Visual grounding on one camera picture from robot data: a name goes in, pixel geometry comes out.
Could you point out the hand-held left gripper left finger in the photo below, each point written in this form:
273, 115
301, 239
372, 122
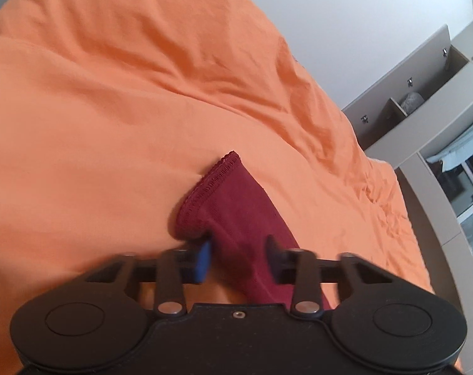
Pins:
202, 262

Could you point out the light blue cloth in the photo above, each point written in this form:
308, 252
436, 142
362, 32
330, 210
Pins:
457, 146

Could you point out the maroon small garment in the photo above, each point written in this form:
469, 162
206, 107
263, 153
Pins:
236, 222

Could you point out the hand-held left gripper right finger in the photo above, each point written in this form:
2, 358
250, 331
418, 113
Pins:
272, 258

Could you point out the grey cloth bundle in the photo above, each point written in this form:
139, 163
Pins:
411, 101

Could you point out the beige wall cabinet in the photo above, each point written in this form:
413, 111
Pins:
424, 97

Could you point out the orange bed sheet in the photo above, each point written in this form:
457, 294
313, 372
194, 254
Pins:
123, 125

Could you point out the beige glass display unit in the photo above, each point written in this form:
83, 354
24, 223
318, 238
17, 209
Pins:
447, 211

